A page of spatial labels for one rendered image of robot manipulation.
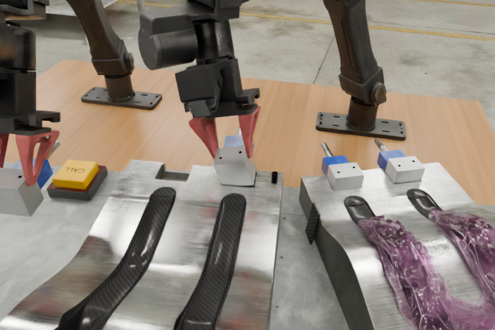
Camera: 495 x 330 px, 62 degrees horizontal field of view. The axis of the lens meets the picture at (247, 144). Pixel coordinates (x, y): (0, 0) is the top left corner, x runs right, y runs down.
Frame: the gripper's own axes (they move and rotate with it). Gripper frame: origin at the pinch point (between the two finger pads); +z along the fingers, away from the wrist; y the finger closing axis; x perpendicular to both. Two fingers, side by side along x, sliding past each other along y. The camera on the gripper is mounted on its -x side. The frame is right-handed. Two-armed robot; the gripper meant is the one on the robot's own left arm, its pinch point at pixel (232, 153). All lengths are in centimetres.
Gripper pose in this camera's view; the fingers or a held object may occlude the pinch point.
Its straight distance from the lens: 62.8
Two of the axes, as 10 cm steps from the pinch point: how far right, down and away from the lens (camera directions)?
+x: 2.2, -3.0, 9.3
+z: 1.6, 9.5, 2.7
